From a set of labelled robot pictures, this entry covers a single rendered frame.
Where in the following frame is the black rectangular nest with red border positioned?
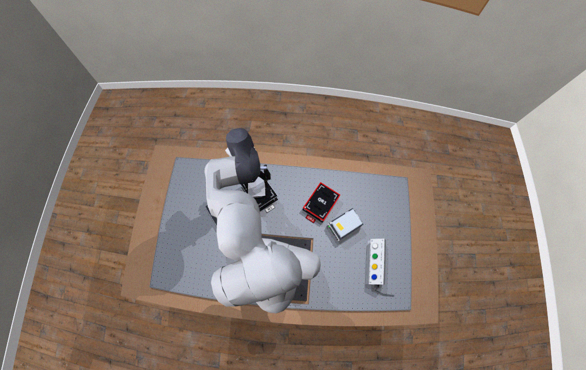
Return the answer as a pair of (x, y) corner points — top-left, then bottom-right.
(303, 183), (340, 222)

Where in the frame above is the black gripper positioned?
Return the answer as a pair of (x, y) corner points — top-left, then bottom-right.
(244, 165), (271, 188)

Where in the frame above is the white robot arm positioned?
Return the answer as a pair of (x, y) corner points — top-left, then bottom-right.
(205, 128), (321, 313)

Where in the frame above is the white button panel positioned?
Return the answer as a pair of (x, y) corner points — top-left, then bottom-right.
(365, 238), (394, 296)

